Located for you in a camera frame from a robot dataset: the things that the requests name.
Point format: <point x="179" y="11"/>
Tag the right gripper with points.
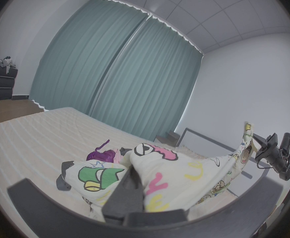
<point x="271" y="159"/>

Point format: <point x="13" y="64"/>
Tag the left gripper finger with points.
<point x="125" y="197"/>

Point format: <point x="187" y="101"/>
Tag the white printed pyjama top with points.
<point x="172" y="172"/>

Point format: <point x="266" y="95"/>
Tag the bed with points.
<point x="35" y="137"/>

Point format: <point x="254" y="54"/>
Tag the pink garment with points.
<point x="117" y="157"/>

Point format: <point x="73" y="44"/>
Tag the dark grey garment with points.
<point x="125" y="151"/>

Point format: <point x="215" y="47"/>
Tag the purple garment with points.
<point x="101" y="156"/>

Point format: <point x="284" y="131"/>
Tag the white crumpled cloth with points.
<point x="4" y="62"/>

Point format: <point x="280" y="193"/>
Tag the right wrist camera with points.
<point x="272" y="140"/>

